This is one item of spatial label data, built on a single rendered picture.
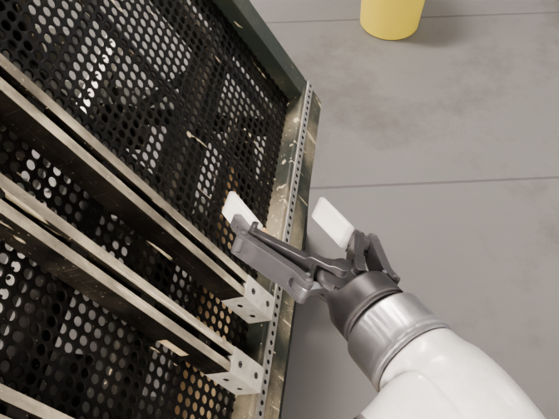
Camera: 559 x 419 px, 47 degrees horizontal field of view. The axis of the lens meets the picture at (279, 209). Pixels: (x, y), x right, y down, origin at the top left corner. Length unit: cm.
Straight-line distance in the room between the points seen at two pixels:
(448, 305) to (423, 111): 109
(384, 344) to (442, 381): 7
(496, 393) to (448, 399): 4
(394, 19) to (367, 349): 315
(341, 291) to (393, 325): 7
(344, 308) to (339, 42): 314
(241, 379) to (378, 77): 234
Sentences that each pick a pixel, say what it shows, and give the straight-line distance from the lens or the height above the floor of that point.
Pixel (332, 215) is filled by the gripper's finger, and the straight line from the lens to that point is 80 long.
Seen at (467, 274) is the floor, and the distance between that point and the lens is 285.
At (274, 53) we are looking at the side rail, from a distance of 203.
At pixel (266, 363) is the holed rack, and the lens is 161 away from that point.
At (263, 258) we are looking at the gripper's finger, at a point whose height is 182.
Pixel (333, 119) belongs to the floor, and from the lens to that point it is 329.
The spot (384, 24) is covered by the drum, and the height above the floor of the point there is 11.
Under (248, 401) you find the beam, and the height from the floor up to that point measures 90.
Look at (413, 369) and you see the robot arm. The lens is 58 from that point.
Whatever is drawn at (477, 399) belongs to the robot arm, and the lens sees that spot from 56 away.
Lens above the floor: 238
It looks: 54 degrees down
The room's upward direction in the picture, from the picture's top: straight up
